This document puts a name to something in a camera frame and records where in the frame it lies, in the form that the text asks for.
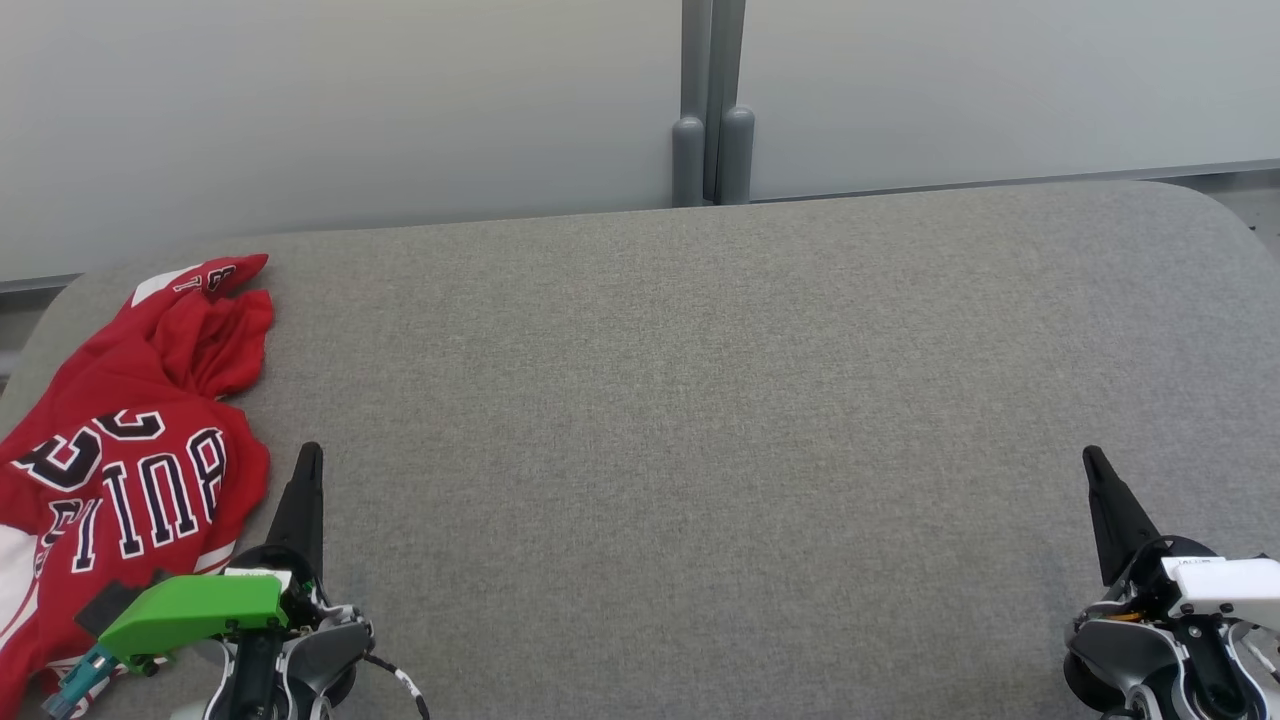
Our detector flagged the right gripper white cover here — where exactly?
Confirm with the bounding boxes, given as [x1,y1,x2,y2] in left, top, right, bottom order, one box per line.
[1083,446,1280,616]

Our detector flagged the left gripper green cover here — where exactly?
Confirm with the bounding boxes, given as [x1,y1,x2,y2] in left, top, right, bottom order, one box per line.
[95,442,326,669]

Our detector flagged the red Bulls 23 jersey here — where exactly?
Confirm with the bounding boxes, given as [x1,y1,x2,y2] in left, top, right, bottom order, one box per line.
[0,360,273,716]

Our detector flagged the red basketball shorts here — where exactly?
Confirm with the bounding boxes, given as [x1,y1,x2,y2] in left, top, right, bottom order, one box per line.
[60,253,276,403]

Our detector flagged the black cable with white bands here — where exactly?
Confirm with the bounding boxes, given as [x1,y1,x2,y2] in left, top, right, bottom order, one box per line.
[362,650,433,720]

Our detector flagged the left cable with teal plug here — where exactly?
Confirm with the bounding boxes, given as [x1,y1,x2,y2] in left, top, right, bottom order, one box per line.
[42,643,119,719]

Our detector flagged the grey double partition post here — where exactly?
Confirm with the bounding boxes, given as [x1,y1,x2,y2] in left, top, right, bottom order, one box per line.
[672,0,756,208]

